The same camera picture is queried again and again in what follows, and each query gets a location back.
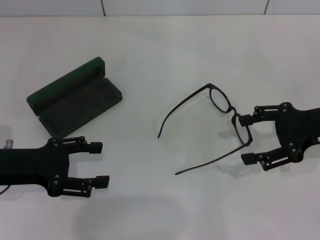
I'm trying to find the black glasses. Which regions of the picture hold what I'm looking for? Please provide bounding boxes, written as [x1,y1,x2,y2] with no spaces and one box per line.
[157,83,253,176]

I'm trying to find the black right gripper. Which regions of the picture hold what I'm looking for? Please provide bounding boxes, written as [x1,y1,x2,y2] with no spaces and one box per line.
[239,102,320,172]

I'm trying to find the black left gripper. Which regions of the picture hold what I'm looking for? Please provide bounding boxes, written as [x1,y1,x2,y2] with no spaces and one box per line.
[0,136,110,198]

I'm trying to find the left gripper cable with connector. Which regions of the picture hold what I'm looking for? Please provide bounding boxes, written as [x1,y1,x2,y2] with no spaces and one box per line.
[0,139,14,196]

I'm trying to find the green glasses case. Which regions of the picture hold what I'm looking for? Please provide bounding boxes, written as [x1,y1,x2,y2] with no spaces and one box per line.
[26,56,123,140]

